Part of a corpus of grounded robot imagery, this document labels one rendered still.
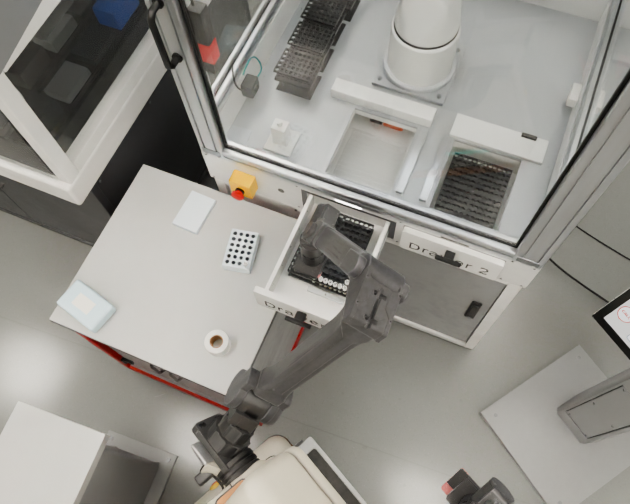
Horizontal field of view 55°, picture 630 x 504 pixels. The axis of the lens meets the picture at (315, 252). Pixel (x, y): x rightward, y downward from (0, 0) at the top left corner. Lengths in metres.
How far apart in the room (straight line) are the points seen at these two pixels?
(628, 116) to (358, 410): 1.67
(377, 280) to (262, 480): 0.39
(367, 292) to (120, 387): 1.82
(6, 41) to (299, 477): 1.16
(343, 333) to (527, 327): 1.76
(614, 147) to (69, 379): 2.22
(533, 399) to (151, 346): 1.49
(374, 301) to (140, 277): 1.08
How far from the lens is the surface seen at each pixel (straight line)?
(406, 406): 2.51
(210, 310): 1.83
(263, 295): 1.65
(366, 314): 0.97
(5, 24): 1.62
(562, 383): 2.63
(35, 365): 2.83
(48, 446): 1.89
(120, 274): 1.95
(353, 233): 1.76
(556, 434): 2.58
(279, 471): 1.12
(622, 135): 1.21
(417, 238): 1.72
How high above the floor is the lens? 2.47
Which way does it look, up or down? 66 degrees down
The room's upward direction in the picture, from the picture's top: 5 degrees counter-clockwise
